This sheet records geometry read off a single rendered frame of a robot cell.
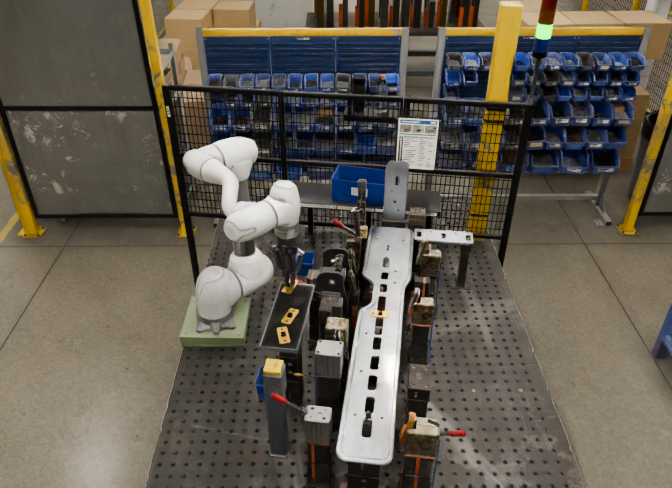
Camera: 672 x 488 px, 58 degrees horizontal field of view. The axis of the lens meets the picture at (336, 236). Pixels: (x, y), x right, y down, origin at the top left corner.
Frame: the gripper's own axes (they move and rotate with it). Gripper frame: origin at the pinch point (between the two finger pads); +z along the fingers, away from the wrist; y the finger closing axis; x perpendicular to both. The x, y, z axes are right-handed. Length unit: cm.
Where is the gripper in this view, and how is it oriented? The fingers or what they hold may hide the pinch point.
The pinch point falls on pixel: (289, 277)
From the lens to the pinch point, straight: 234.1
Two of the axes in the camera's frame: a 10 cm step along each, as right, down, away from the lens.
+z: 0.0, 8.3, 5.7
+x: 3.3, -5.3, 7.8
